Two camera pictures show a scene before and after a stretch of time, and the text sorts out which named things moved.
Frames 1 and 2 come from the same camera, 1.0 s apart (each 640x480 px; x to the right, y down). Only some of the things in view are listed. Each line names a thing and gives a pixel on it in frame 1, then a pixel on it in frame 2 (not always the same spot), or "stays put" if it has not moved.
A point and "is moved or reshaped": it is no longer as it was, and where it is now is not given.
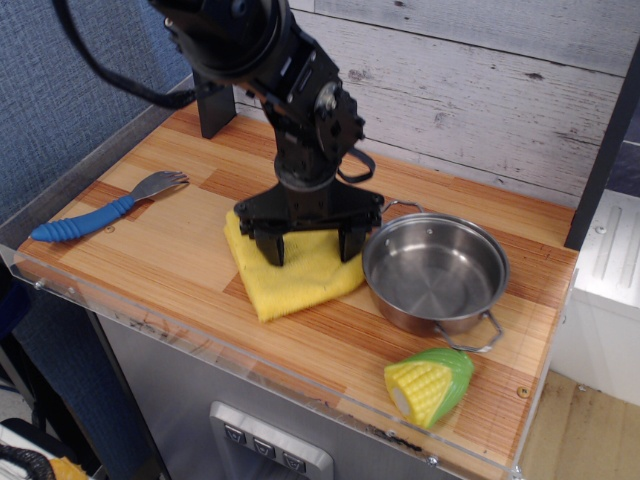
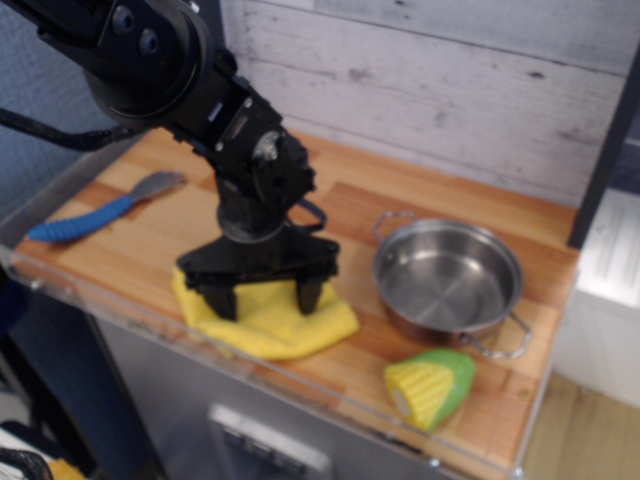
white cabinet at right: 598,343 stays put
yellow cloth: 313,272 is moved or reshaped
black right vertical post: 594,196 stays put
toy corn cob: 426,387 stays put
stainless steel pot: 437,272 is moved or reshaped
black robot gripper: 309,203 → 282,256
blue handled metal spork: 66,226 stays put
